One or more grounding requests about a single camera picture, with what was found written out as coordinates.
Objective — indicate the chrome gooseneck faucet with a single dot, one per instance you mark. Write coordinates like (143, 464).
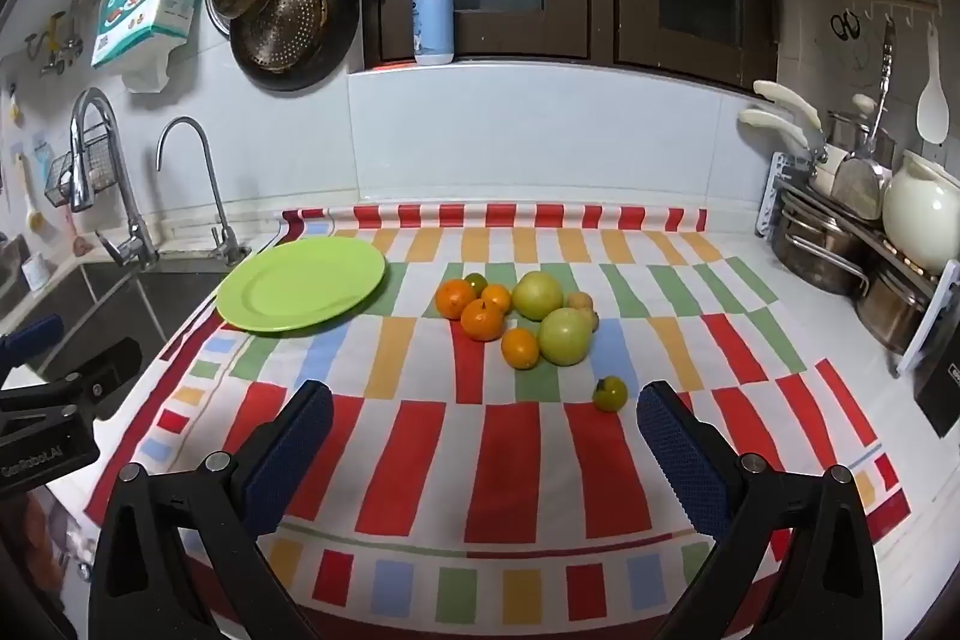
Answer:
(210, 175)

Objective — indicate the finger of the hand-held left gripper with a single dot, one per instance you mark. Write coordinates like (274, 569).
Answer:
(30, 340)
(82, 377)

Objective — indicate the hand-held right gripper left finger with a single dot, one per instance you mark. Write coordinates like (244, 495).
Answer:
(292, 452)

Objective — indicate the brown round fruit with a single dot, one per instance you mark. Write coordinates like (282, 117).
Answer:
(592, 319)

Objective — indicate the bicycle-shaped wall hook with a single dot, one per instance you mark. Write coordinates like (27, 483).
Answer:
(56, 36)

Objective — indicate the small yellow-brown fruit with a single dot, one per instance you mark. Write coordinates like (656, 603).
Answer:
(580, 301)

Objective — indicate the chrome pull-down faucet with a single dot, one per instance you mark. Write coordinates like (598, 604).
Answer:
(90, 160)

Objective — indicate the black scissors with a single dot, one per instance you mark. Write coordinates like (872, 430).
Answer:
(846, 25)

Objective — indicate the white ceramic jug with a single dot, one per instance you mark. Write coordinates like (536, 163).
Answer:
(919, 212)

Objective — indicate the green apple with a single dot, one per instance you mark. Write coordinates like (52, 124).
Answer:
(537, 295)
(566, 337)

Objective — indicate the white pump soap bottle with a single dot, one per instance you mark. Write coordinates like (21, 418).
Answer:
(433, 14)

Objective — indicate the white rice paddle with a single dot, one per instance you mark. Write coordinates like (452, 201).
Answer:
(932, 100)

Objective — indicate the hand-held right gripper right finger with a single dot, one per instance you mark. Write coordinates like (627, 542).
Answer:
(682, 460)

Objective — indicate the green tangerine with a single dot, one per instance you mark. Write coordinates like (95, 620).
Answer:
(475, 281)

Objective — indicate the orange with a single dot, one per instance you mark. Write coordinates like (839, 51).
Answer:
(520, 348)
(481, 320)
(453, 299)
(496, 296)

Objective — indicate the copper colander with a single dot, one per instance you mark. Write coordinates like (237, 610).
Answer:
(289, 21)

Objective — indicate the small green tomato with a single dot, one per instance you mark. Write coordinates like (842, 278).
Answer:
(610, 394)

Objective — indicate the black box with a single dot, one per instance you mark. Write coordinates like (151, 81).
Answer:
(939, 396)

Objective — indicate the striped colourful tablecloth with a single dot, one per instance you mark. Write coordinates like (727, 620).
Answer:
(420, 460)

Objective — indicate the steel sink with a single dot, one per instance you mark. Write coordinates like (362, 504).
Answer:
(112, 302)

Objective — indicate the green plate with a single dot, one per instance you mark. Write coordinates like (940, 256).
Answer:
(300, 284)

